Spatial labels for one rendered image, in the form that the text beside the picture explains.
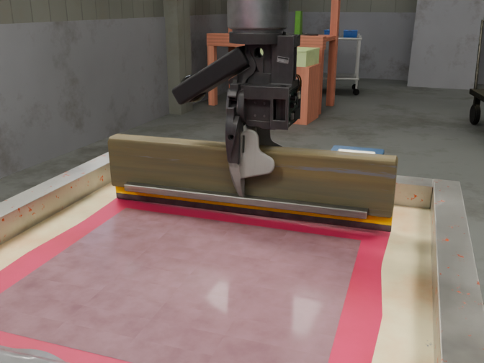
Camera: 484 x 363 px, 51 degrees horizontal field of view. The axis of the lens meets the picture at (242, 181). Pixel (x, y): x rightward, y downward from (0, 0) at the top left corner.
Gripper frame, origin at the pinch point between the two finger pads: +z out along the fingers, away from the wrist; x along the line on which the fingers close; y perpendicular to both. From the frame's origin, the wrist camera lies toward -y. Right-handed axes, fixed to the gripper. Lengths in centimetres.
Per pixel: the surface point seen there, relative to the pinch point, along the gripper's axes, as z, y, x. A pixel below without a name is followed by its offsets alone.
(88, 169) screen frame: 1.5, -26.3, 1.9
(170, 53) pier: 30, -249, 477
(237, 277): 5.1, 5.2, -16.8
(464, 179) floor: 101, 63, 331
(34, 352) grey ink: 5.0, -7.1, -34.5
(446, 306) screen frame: 1.6, 26.1, -21.3
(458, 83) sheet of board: 92, 81, 789
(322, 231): 5.1, 11.8, -1.8
